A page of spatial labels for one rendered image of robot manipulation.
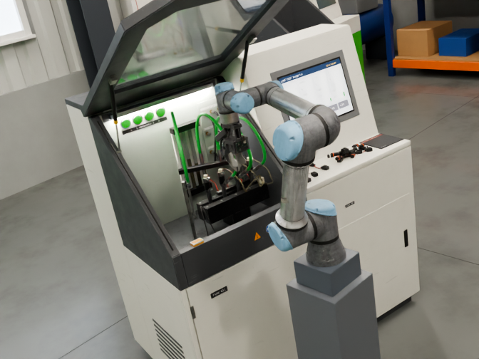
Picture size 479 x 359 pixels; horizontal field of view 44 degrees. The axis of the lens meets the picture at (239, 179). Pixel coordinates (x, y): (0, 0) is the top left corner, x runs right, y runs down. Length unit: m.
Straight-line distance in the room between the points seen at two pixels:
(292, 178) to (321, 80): 1.17
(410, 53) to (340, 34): 5.02
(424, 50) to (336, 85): 4.97
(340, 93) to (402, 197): 0.63
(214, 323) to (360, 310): 0.65
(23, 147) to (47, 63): 0.91
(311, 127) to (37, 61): 4.93
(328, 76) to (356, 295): 1.22
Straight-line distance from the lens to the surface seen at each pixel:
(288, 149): 1.83
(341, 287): 2.28
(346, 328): 2.33
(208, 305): 2.57
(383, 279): 3.25
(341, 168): 2.85
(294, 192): 1.97
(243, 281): 2.62
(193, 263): 2.44
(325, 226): 2.17
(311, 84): 2.99
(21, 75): 6.45
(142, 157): 2.81
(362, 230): 3.01
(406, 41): 8.14
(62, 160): 6.71
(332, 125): 1.88
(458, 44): 7.84
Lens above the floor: 2.08
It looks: 22 degrees down
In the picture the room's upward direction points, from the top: 10 degrees counter-clockwise
